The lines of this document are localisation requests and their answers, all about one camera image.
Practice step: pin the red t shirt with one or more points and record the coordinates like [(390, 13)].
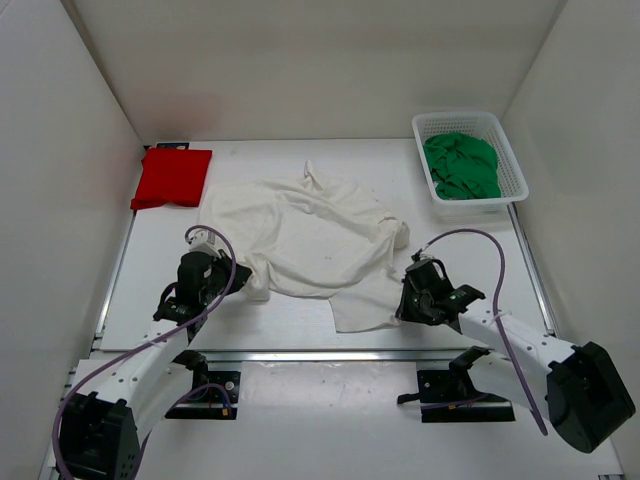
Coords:
[(171, 176)]

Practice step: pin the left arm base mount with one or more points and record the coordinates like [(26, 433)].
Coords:
[(216, 397)]

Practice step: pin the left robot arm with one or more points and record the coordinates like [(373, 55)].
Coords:
[(104, 423)]

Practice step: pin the dark card behind red shirt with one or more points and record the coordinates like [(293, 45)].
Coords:
[(173, 145)]

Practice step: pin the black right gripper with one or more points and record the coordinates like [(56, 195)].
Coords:
[(405, 312)]

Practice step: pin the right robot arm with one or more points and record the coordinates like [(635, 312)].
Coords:
[(575, 389)]

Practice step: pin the white plastic mesh basket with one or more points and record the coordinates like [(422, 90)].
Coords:
[(483, 126)]

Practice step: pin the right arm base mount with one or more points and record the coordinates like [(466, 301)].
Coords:
[(447, 395)]

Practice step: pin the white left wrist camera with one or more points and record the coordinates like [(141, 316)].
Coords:
[(204, 244)]

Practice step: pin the aluminium rail front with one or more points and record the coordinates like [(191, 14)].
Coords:
[(331, 356)]

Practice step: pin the green garment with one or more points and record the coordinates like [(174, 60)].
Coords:
[(462, 167)]

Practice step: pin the white t shirt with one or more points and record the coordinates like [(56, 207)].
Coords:
[(316, 237)]

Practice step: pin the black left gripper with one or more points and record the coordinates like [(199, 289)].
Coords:
[(223, 261)]

